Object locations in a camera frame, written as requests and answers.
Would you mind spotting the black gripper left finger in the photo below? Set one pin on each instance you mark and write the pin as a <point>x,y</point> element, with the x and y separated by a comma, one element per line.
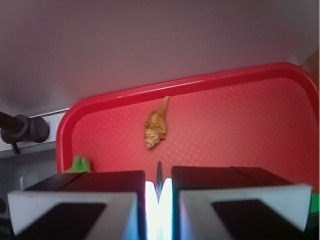
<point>81,206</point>

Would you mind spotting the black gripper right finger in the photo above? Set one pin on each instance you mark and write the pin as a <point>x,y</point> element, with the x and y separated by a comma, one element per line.
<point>238,203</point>

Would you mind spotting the red plastic tray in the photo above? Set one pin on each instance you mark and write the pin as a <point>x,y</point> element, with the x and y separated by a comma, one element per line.
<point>263,116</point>

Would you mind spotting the grey toy faucet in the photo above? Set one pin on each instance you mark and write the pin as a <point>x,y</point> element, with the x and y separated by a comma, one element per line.
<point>20,128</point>

